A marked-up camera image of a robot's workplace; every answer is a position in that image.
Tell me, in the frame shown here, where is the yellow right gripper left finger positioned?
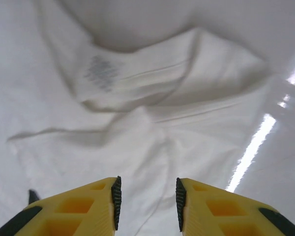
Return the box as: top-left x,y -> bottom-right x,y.
0,176 -> 122,236

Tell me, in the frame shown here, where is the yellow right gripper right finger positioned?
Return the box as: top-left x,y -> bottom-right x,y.
176,177 -> 295,236

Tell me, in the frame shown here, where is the white printed t-shirt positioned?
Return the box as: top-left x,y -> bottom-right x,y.
0,0 -> 277,236

